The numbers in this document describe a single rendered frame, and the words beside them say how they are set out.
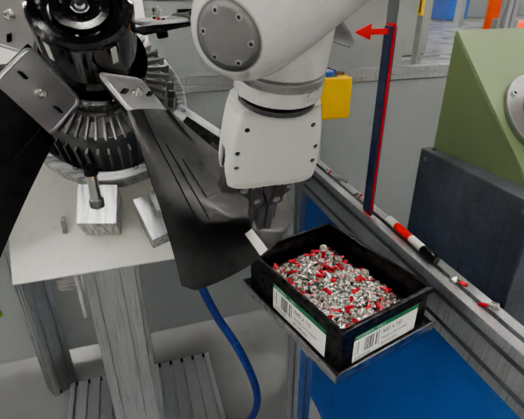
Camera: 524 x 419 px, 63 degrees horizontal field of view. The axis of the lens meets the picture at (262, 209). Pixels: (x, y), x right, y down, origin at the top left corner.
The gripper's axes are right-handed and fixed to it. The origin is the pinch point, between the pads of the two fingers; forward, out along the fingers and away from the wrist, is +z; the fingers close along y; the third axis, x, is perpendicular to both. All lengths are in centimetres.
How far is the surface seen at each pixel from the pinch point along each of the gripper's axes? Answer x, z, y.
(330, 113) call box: -38.6, 12.4, -28.4
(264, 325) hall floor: -52, 121, -28
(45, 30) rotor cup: -16.8, -15.2, 21.3
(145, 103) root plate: -15.6, -6.2, 11.6
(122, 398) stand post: -10, 64, 23
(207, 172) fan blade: -6.2, -1.5, 5.4
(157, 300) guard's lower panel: -62, 103, 13
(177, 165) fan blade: -5.3, -3.8, 9.1
